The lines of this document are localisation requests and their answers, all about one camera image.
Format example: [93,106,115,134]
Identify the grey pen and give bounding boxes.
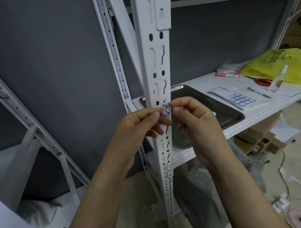
[247,87,273,99]

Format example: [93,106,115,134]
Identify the white metal shelving rack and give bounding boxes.
[131,60,301,168]

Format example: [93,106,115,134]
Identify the red scissors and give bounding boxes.
[243,75,274,87]

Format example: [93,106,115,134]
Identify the white paper pad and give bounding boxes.
[208,86,268,111]

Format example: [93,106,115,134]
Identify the black cable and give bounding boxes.
[279,151,289,192]

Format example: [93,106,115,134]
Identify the brown cardboard box piece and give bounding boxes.
[233,111,287,155]

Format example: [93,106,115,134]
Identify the person's left hand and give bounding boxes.
[103,108,173,176]

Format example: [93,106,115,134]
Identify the white paper sheet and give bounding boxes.
[270,120,301,144]

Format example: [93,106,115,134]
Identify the person's grey clothing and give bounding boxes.
[174,141,267,228]

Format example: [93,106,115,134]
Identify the person's right hand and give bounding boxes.
[168,96,230,169]

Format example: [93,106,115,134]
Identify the person's right forearm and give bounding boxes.
[208,149,290,228]

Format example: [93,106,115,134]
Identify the pink packet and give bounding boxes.
[215,60,241,78]

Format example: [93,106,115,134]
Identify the pink round disc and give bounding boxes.
[288,209,301,227]

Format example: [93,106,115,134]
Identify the white torn paper strip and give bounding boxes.
[279,167,301,184]

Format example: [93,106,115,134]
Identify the white power strip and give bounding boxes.
[272,192,292,213]

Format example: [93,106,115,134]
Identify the white perforated shelf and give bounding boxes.
[130,0,174,228]

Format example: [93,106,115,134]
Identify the cardboard box with dark print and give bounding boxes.
[281,14,301,49]

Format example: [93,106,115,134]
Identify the sheet of blue-bordered labels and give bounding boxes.
[208,87,256,106]

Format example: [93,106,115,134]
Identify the clear spray bottle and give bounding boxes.
[268,65,288,92]

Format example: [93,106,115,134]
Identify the yellow-green plastic bag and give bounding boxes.
[241,48,301,85]

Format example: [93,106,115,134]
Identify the steel tray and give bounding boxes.
[139,84,245,150]

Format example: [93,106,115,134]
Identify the white-grey cloth bundle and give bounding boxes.
[18,199,69,226]

